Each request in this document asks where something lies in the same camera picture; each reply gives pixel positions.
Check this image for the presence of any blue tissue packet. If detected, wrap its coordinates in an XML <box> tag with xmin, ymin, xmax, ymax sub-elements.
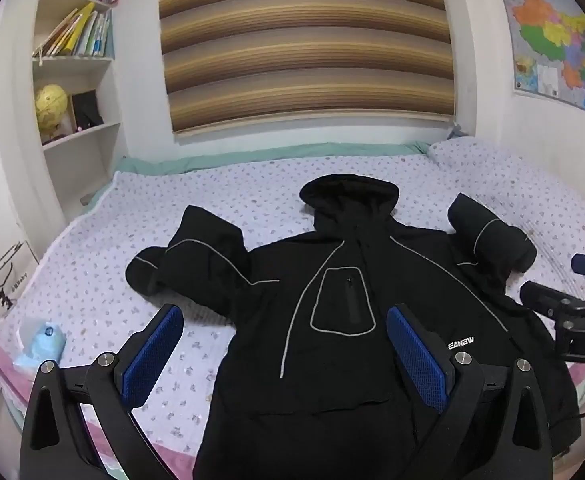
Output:
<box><xmin>15</xmin><ymin>317</ymin><xmax>68</xmax><ymax>373</ymax></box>

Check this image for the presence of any row of thin picture books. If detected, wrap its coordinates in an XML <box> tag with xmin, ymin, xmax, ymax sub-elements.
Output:
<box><xmin>32</xmin><ymin>2</ymin><xmax>114</xmax><ymax>58</ymax></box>

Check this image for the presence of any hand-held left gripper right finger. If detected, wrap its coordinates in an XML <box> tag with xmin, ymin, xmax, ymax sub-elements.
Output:
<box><xmin>386</xmin><ymin>302</ymin><xmax>555</xmax><ymax>480</ymax></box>

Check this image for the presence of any white bookshelf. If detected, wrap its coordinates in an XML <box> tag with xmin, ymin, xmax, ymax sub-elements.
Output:
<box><xmin>30</xmin><ymin>0</ymin><xmax>128</xmax><ymax>211</ymax></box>

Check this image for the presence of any dotted white pillow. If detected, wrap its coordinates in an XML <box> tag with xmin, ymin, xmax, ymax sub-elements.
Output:
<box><xmin>429</xmin><ymin>137</ymin><xmax>585</xmax><ymax>241</ymax></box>

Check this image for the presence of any black hooded jacket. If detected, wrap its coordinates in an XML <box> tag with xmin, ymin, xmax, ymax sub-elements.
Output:
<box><xmin>126</xmin><ymin>175</ymin><xmax>583</xmax><ymax>480</ymax></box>

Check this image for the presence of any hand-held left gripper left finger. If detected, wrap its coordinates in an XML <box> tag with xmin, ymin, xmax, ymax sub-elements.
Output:
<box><xmin>18</xmin><ymin>304</ymin><xmax>186</xmax><ymax>480</ymax></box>

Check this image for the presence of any colourful wall map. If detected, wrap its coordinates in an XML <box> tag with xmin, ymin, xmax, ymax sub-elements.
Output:
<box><xmin>497</xmin><ymin>0</ymin><xmax>585</xmax><ymax>126</ymax></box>

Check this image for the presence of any green mattress cover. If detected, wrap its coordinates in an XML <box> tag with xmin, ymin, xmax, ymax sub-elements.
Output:
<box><xmin>80</xmin><ymin>141</ymin><xmax>430</xmax><ymax>211</ymax></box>

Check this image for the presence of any dotted white bed sheet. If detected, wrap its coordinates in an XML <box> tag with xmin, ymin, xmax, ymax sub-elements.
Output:
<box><xmin>0</xmin><ymin>140</ymin><xmax>585</xmax><ymax>461</ymax></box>

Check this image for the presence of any brown striped window blind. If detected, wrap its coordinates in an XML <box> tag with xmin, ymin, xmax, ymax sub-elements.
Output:
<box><xmin>158</xmin><ymin>0</ymin><xmax>459</xmax><ymax>135</ymax></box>

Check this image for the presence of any black picture frame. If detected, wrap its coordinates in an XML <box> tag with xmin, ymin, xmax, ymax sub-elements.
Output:
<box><xmin>69</xmin><ymin>90</ymin><xmax>104</xmax><ymax>131</ymax></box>

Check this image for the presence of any yellow globe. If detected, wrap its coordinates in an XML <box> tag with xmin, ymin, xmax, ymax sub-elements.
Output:
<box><xmin>35</xmin><ymin>84</ymin><xmax>69</xmax><ymax>143</ymax></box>

